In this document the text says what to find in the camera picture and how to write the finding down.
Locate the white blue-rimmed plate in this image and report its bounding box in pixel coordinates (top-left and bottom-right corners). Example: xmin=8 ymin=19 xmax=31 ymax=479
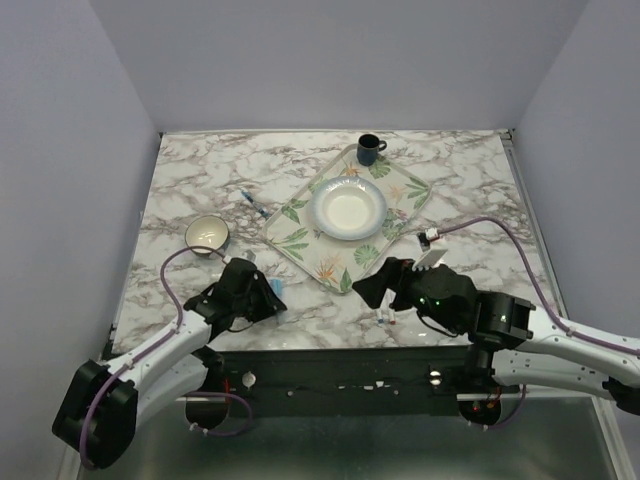
xmin=308 ymin=176 xmax=387 ymax=241

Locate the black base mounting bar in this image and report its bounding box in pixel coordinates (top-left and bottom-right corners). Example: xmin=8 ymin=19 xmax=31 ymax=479
xmin=174 ymin=342 xmax=531 ymax=419

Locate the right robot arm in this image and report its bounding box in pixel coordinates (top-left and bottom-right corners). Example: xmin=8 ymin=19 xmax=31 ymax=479
xmin=352 ymin=257 xmax=639 ymax=414

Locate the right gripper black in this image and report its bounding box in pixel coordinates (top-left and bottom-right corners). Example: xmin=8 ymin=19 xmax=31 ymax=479
xmin=352 ymin=254 xmax=462 ymax=333

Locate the light blue highlighter body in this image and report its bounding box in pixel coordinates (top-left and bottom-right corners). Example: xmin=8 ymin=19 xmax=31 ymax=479
xmin=269 ymin=279 xmax=283 ymax=297

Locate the transparent blue pen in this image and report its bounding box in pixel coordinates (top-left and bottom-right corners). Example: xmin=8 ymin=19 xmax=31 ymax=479
xmin=241 ymin=190 xmax=270 ymax=219

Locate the floral serving tray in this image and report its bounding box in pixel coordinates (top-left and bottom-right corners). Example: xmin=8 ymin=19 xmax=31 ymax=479
xmin=262 ymin=144 xmax=431 ymax=294

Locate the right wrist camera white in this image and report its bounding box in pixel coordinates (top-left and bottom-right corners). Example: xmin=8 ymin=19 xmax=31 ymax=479
xmin=412 ymin=227 xmax=448 ymax=271

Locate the teal bowl white inside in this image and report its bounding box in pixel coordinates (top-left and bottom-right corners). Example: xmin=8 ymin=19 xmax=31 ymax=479
xmin=184 ymin=215 xmax=231 ymax=258

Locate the dark blue mug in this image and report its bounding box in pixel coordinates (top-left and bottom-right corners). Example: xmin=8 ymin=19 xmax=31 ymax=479
xmin=356 ymin=134 xmax=387 ymax=167

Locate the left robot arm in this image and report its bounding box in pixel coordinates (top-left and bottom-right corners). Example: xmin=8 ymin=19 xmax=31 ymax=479
xmin=52 ymin=258 xmax=287 ymax=469

